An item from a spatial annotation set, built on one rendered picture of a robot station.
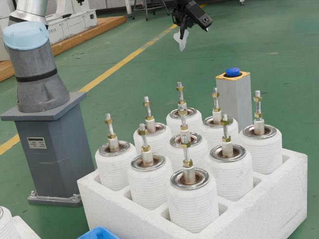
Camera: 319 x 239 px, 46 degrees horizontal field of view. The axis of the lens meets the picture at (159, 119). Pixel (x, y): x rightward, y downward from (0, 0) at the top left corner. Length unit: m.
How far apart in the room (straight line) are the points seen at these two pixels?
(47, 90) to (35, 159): 0.21
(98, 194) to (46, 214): 0.35
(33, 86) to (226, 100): 0.54
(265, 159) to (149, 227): 0.30
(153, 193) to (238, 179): 0.17
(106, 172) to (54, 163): 0.31
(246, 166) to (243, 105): 0.35
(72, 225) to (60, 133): 0.26
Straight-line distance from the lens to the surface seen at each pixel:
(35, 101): 1.10
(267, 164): 0.87
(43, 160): 1.16
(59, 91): 1.11
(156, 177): 0.76
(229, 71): 1.07
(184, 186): 0.70
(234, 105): 1.08
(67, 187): 1.18
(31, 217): 1.21
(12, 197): 1.34
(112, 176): 0.87
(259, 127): 0.86
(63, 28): 3.89
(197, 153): 0.84
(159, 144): 0.91
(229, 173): 0.77
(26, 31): 1.08
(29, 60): 1.08
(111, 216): 0.88
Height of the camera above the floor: 0.63
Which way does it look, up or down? 22 degrees down
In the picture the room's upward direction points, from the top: 9 degrees counter-clockwise
